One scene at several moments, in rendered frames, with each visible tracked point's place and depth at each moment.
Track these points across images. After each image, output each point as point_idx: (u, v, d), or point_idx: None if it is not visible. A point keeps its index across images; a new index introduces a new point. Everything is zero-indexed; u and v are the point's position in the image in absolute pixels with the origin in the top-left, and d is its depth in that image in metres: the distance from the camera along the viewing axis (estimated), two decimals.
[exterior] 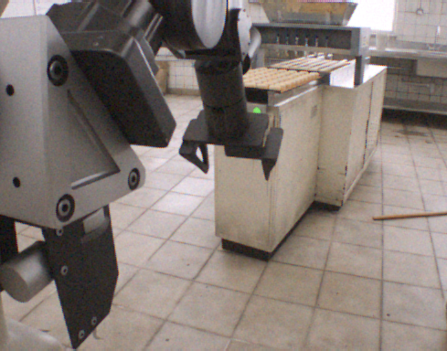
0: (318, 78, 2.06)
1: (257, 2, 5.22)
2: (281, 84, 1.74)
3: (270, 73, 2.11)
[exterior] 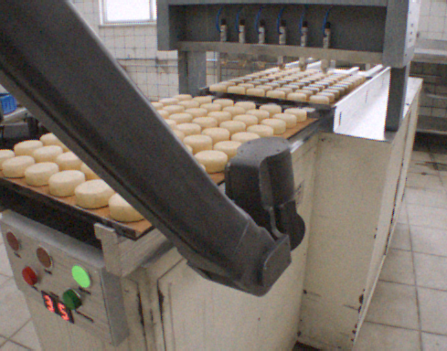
0: (304, 126, 0.82)
1: None
2: None
3: None
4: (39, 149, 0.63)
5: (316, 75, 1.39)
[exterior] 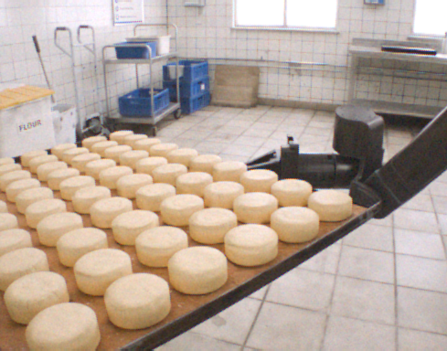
0: None
1: (375, 4, 4.44)
2: (303, 185, 0.48)
3: (45, 175, 0.60)
4: (87, 270, 0.32)
5: None
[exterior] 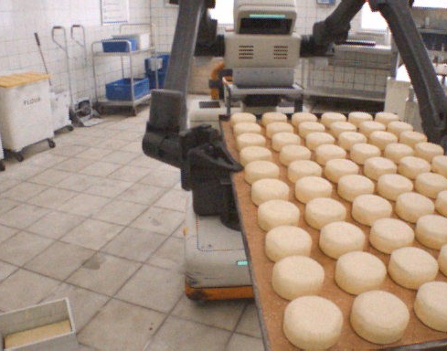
0: (254, 292, 0.37)
1: (326, 4, 5.22)
2: (240, 124, 0.74)
3: (441, 220, 0.46)
4: (379, 123, 0.75)
5: None
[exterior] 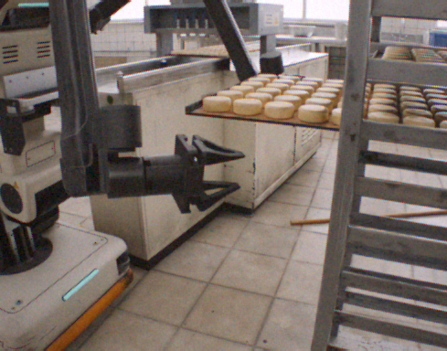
0: None
1: None
2: (240, 101, 0.68)
3: None
4: (282, 79, 0.92)
5: None
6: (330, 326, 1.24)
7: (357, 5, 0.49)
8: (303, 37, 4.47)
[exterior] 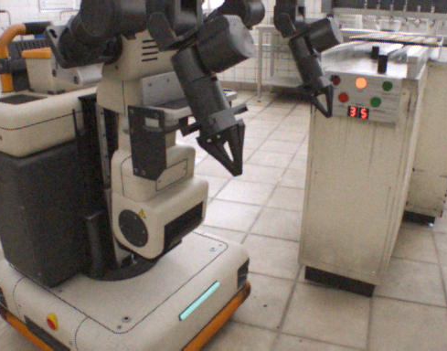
0: None
1: None
2: None
3: None
4: None
5: None
6: None
7: None
8: (391, 31, 4.11)
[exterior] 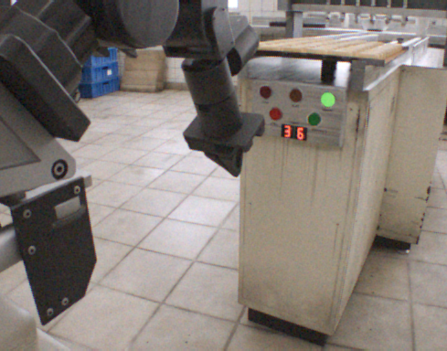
0: None
1: None
2: None
3: None
4: None
5: (351, 42, 1.23)
6: None
7: None
8: (378, 31, 3.88)
